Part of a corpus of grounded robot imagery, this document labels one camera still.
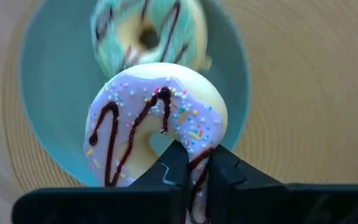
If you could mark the purple iced donut chocolate drizzle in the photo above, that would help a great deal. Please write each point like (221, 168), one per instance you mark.
(135, 93)

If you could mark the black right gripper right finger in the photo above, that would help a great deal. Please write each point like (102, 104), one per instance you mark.
(228, 193)

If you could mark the round woven tan placemat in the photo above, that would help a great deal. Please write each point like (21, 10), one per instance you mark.
(306, 93)

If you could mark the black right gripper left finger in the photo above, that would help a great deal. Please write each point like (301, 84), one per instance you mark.
(166, 193)

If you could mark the blue iced donut chocolate drizzle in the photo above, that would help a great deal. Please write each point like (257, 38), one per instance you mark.
(119, 56)

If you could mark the teal plate on woven mat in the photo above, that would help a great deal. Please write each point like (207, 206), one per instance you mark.
(57, 93)

